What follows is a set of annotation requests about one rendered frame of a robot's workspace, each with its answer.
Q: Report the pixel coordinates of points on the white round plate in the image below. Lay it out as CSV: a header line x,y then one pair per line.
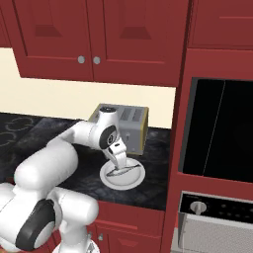
x,y
131,179

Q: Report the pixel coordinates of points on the black hob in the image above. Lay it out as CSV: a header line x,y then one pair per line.
x,y
13,131

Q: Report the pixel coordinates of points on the red base cupboard door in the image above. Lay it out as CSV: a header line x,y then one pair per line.
x,y
131,242

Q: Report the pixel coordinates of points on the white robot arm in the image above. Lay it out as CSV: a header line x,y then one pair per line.
x,y
49,164

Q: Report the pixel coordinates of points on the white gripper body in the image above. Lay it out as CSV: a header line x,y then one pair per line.
x,y
120,157

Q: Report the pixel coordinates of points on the round silver cupboard knob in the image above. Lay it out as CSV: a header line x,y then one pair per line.
x,y
96,60
81,59

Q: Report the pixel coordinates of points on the red wall cupboard door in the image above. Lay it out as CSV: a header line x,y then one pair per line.
x,y
49,36
138,36

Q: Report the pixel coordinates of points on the small silver base cupboard knob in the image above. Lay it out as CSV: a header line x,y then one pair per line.
x,y
100,236

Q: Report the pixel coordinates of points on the black built-in appliance window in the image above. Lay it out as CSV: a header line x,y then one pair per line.
x,y
220,131

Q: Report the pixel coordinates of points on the grey oven with black panel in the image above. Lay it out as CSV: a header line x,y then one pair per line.
x,y
217,230

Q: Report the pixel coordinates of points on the grey fish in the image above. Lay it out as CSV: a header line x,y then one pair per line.
x,y
129,170

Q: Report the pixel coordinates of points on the grey toaster with yellow side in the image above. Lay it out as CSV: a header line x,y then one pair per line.
x,y
135,131

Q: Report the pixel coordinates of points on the red drawer front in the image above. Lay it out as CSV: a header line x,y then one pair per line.
x,y
131,217

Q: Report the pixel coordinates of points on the white oven knob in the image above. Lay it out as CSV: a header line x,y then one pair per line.
x,y
198,207

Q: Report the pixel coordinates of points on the red cupboard above oven column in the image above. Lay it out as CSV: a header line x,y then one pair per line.
x,y
220,23

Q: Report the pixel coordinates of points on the red narrow wall cupboard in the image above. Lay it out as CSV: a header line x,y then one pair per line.
x,y
4,23

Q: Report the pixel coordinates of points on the red tall oven column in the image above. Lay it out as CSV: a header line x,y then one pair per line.
x,y
178,138

